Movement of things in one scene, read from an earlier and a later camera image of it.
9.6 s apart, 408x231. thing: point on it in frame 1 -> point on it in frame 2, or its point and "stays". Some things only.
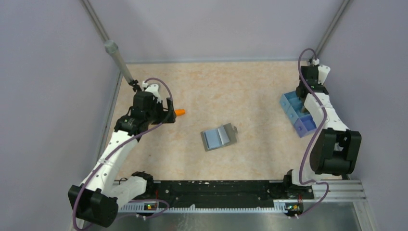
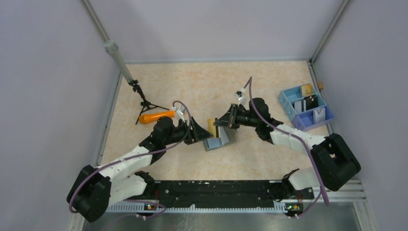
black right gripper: [319, 85] -> [227, 120]
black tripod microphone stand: [111, 47] stays
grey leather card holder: [225, 135] stays
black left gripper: [163, 114] -> [198, 133]
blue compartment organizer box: [294, 106] stays
